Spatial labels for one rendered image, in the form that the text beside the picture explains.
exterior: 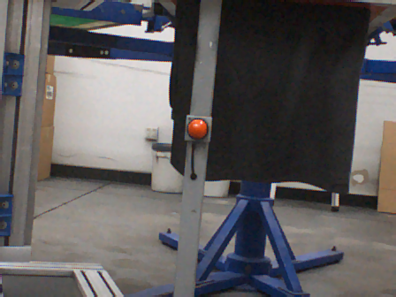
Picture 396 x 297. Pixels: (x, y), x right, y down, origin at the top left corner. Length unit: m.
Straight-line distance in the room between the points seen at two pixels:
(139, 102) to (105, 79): 0.34
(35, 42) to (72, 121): 4.98
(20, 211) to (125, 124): 4.89
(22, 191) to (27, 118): 0.15
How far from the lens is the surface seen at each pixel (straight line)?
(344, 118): 1.85
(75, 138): 6.66
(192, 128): 1.52
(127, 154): 6.58
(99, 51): 3.70
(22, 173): 1.71
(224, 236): 3.03
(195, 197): 1.57
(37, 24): 1.70
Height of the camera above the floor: 0.69
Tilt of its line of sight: 3 degrees down
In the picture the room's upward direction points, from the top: 5 degrees clockwise
